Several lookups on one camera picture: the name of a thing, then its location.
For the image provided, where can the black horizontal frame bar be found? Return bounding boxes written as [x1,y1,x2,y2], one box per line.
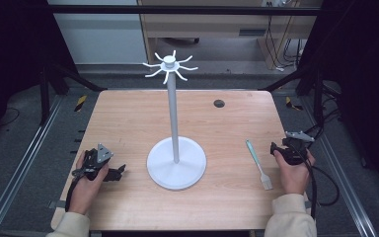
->
[46,4,324,17]

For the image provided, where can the person's left hand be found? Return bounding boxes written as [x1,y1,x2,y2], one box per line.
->
[67,150,111,216]

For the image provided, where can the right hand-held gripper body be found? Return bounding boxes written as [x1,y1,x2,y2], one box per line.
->
[277,130,316,166]

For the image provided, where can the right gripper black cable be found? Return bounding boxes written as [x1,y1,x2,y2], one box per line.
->
[289,143,341,220]

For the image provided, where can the white cabinet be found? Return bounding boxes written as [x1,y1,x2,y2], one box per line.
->
[46,0,148,65]

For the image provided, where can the white hook stand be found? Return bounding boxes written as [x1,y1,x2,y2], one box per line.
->
[142,49,207,192]

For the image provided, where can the black floor cables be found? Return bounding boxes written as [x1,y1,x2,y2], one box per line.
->
[307,80,343,140]

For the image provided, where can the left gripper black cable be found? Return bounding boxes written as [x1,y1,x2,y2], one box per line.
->
[64,177,81,213]

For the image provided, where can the aluminium floor rail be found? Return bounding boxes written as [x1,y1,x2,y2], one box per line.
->
[299,97,379,237]
[0,94,64,237]

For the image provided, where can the black frame strut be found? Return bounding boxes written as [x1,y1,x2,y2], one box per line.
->
[259,62,326,125]
[38,61,109,126]

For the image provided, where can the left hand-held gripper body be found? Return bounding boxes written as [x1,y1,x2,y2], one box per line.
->
[71,142,114,182]

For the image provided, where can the hanging desk cables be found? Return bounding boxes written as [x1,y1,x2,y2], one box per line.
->
[264,14,306,72]

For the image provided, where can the person's right hand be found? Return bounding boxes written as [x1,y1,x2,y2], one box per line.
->
[273,149,316,196]

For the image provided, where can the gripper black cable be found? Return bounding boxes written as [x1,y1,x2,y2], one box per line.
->
[64,177,81,213]
[289,143,341,220]

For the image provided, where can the yellow black floor tape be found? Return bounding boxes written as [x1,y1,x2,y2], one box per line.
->
[74,95,89,113]
[284,96,304,112]

